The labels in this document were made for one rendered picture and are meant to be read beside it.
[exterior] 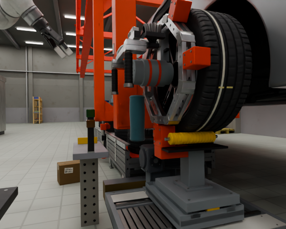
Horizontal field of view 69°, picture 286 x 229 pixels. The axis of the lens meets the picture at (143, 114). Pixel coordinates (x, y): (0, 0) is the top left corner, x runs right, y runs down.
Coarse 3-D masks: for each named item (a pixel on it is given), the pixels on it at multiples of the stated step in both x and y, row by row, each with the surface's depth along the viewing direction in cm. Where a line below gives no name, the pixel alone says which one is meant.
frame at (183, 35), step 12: (168, 24) 98; (180, 24) 96; (180, 36) 87; (192, 36) 87; (180, 48) 87; (180, 60) 88; (180, 72) 88; (192, 72) 87; (180, 84) 87; (192, 84) 87; (144, 96) 133; (180, 96) 89; (156, 108) 127; (180, 108) 97; (156, 120) 115; (168, 120) 99; (180, 120) 101
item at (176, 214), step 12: (156, 192) 123; (156, 204) 122; (168, 204) 106; (240, 204) 107; (168, 216) 106; (180, 216) 94; (192, 216) 96; (204, 216) 98; (216, 216) 100; (228, 216) 102; (240, 216) 104; (180, 228) 94; (192, 228) 96
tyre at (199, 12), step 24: (192, 24) 93; (240, 24) 95; (216, 48) 85; (240, 48) 88; (216, 72) 84; (240, 72) 88; (216, 96) 88; (240, 96) 92; (192, 120) 95; (216, 120) 98
